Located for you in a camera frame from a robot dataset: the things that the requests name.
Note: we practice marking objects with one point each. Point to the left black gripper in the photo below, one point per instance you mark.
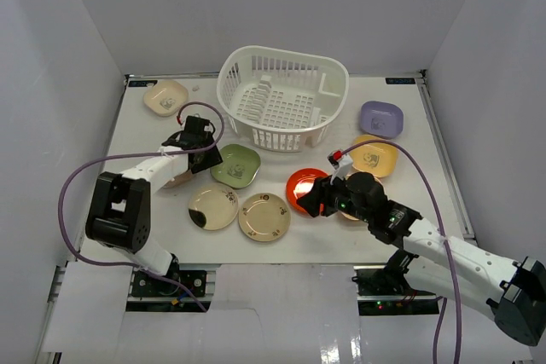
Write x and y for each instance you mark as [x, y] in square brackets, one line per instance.
[206, 158]

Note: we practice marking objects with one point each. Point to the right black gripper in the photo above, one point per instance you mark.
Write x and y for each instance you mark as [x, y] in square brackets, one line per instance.
[320, 193]

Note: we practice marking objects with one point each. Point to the brown square panda plate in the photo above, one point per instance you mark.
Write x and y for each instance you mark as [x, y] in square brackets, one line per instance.
[179, 180]

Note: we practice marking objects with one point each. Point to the orange round plate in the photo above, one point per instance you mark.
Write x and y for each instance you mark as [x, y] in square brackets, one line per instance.
[299, 184]

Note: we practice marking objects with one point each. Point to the green square panda plate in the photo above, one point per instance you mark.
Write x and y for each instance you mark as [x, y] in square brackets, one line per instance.
[239, 167]

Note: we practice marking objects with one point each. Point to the cream square panda plate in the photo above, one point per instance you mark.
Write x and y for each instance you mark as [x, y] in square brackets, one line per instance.
[166, 97]

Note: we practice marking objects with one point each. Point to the yellow square panda plate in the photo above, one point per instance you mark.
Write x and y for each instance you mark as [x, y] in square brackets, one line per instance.
[377, 158]

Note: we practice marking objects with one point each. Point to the purple square panda plate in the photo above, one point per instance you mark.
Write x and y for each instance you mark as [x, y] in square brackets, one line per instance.
[382, 119]

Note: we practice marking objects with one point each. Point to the pale peach round plate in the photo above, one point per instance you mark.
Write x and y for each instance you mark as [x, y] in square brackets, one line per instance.
[350, 217]

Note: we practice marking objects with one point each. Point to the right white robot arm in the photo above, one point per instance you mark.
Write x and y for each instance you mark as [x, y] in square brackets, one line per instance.
[510, 293]

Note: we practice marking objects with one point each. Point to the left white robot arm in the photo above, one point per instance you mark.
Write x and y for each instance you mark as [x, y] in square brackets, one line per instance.
[120, 209]

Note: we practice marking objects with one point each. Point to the cream round plate black mark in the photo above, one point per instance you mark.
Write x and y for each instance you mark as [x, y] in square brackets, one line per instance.
[213, 207]

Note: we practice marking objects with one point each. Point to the cream round floral plate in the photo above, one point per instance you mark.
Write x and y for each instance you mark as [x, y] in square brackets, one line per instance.
[264, 218]

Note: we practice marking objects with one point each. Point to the white plastic dish basket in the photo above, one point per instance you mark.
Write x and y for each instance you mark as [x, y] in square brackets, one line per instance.
[281, 100]

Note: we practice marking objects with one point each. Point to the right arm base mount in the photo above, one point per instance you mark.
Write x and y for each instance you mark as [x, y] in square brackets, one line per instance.
[382, 290]

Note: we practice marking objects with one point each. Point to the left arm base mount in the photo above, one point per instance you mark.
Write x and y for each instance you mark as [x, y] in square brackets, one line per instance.
[144, 286]

